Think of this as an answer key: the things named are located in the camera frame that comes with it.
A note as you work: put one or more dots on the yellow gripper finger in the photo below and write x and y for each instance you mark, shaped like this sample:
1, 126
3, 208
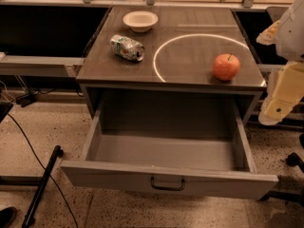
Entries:
267, 37
284, 91

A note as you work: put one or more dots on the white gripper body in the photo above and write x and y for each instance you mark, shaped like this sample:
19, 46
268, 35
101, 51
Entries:
292, 37

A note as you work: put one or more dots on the red apple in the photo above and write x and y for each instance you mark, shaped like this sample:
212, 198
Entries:
226, 67

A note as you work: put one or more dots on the open grey top drawer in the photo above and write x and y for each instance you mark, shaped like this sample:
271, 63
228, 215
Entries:
202, 142

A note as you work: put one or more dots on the black chair base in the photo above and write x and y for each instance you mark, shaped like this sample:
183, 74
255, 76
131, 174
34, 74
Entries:
282, 155

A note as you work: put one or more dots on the dark wood top cabinet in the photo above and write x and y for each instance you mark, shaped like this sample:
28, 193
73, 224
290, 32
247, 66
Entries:
179, 54

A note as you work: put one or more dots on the white paper bowl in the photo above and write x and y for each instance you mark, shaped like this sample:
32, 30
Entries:
140, 21

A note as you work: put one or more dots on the crushed green soda can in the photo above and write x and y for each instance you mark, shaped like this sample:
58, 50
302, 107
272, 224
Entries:
127, 48

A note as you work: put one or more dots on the black stand leg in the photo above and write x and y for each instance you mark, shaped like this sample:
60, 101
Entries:
29, 217

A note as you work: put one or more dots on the black shoe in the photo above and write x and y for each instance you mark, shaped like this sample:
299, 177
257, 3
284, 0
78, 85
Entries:
7, 216

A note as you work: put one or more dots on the black drawer handle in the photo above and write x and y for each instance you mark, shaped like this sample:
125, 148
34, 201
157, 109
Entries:
166, 185

